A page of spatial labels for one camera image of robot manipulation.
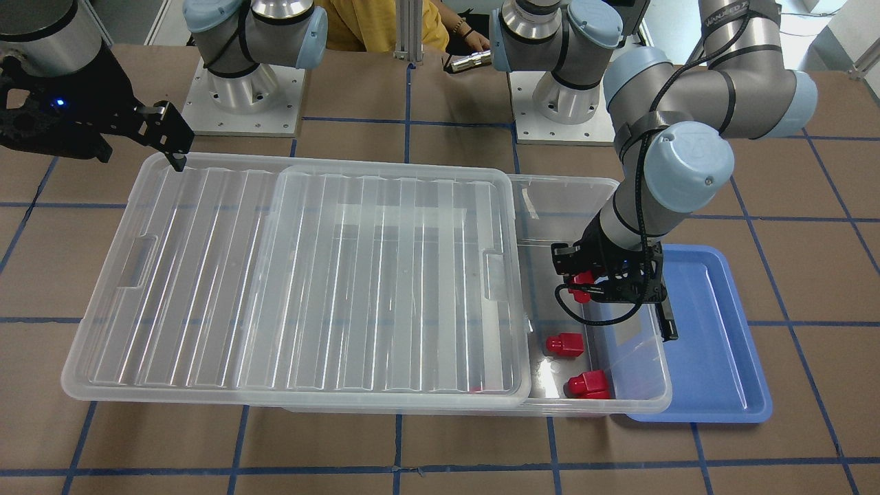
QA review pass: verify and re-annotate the blue plastic tray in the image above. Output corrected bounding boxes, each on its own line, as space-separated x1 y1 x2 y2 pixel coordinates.
600 244 773 424

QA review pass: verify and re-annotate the clear plastic storage box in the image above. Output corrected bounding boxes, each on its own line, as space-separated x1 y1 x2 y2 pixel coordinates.
278 174 673 417

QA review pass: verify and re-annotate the aluminium frame post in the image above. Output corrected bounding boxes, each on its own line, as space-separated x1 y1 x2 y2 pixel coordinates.
393 0 424 65

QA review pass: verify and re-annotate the black box latch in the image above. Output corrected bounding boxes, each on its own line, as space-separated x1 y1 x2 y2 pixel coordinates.
654 298 679 342

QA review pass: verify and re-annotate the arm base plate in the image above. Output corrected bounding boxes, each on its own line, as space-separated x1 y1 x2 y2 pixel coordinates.
509 71 614 146
182 65 306 138

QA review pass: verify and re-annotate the person in yellow shirt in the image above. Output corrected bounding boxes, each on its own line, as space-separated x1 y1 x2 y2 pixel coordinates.
314 1 490 54

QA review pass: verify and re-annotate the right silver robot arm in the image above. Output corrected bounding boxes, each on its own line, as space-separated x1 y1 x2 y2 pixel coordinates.
1 1 328 171

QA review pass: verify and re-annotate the red block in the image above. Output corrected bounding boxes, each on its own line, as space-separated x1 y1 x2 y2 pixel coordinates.
544 332 586 358
566 271 596 305
566 369 612 400

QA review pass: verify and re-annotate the clear plastic box lid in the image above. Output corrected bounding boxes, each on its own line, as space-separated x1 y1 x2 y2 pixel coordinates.
62 153 531 414

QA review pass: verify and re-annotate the silver flashlight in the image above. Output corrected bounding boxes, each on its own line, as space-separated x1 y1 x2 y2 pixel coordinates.
443 50 492 74

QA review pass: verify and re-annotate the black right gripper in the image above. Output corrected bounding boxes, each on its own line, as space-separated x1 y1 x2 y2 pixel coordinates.
1 45 195 172

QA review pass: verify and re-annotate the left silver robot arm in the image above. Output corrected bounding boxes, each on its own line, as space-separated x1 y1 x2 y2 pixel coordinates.
489 1 818 304

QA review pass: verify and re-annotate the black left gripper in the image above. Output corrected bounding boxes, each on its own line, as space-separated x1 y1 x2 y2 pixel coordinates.
551 228 668 304

